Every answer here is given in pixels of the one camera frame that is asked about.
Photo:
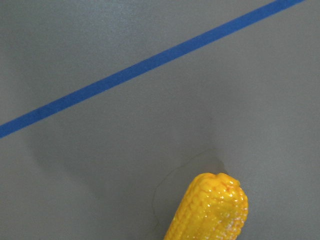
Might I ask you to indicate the yellow plastic corn cob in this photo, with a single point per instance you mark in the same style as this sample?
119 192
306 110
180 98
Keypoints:
214 207

